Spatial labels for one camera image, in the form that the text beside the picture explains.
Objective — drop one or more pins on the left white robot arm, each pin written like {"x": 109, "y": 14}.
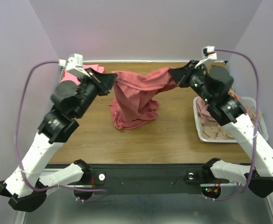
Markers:
{"x": 26, "y": 188}

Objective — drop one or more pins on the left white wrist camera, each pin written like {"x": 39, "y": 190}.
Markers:
{"x": 74, "y": 65}

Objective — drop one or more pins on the beige t shirt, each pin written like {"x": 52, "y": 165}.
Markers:
{"x": 213, "y": 131}

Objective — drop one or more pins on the folded pink t shirt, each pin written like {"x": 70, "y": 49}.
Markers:
{"x": 69, "y": 77}

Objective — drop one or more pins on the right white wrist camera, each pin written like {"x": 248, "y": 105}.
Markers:
{"x": 209, "y": 56}

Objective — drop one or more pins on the mauve pixel print t shirt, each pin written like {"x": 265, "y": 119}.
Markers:
{"x": 205, "y": 116}

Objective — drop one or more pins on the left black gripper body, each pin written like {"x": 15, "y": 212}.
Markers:
{"x": 88, "y": 90}

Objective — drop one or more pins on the dusty rose t shirt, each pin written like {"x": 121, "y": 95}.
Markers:
{"x": 133, "y": 104}

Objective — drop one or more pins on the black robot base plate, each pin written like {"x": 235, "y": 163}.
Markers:
{"x": 135, "y": 179}

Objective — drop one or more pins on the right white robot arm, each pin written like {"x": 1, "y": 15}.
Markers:
{"x": 258, "y": 177}

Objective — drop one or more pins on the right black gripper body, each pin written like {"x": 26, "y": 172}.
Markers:
{"x": 185, "y": 76}

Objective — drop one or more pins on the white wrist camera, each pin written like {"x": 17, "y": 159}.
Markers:
{"x": 209, "y": 56}
{"x": 74, "y": 65}

